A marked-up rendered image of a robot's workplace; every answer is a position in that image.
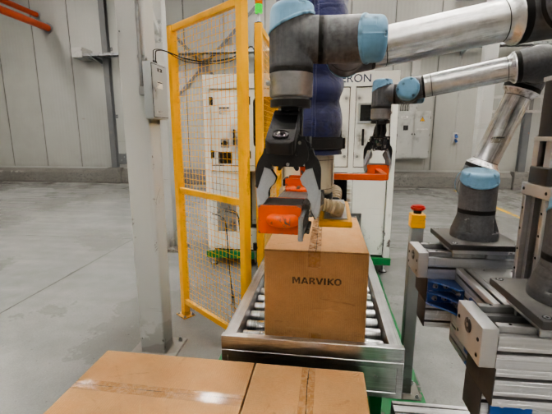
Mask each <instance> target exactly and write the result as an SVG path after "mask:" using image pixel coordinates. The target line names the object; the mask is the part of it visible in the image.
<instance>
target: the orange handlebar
mask: <svg viewBox="0 0 552 414"><path fill-rule="evenodd" d="M333 178H334V180H362V181H387V180H388V179H389V175H388V174H387V173H386V172H384V171H383V170H382V169H380V168H376V169H375V174H371V173H334V174H333ZM285 191H293V192H297V191H302V192H307V190H306V188H305V187H303V186H287V187H286V188H285ZM266 222H267V224H268V225H270V226H273V227H276V228H293V227H296V226H297V225H298V217H297V216H296V215H295V214H269V215H268V216H267V218H266Z"/></svg>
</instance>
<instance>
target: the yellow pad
mask: <svg viewBox="0 0 552 414"><path fill-rule="evenodd" d="M344 202H345V208H344V211H343V216H342V217H339V218H335V217H331V216H329V213H328V212H325V211H324V212H323V211H322V210H321V211H320V219H319V226H320V227H329V228H352V217H351V213H350V209H349V205H348V202H347V201H344Z"/></svg>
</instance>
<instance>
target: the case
mask: <svg viewBox="0 0 552 414"><path fill-rule="evenodd" d="M319 219H320V217H317V219H314V217H312V218H309V221H311V227H310V233H309V234H304V237H303V241H298V240H297V238H298V235H289V234H272V236H271V238H270V239H269V242H268V244H267V245H266V247H265V249H264V335H275V336H286V337H297V338H318V339H329V340H341V341H352V342H365V336H366V306H367V289H368V273H369V258H370V253H369V251H368V249H367V246H366V243H365V240H364V237H363V235H362V233H361V229H360V226H359V224H358V222H357V218H352V228H329V227H320V226H319Z"/></svg>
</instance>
